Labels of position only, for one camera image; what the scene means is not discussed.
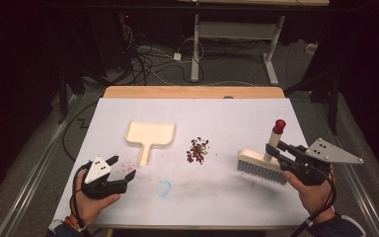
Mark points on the person's left hand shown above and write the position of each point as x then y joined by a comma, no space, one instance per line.
93,200

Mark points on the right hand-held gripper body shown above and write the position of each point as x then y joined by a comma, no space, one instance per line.
316,161

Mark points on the cream brush with red cap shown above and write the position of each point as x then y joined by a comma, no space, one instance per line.
266,158

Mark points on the black stand leg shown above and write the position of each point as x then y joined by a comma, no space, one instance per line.
62,95

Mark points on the cream dustpan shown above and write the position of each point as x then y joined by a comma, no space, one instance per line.
149,138

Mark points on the pile of red crumbs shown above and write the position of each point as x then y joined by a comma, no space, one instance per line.
197,150

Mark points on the person's right hand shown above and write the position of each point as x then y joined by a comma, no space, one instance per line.
311,194

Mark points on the white table mat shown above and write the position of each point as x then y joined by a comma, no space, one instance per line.
190,184

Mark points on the white metal desk frame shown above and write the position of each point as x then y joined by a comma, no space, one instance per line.
237,39

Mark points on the white power adapter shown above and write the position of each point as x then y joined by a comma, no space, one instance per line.
177,56

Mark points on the wooden table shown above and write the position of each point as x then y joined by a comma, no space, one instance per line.
194,92

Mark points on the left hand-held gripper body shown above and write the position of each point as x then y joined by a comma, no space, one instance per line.
99,180

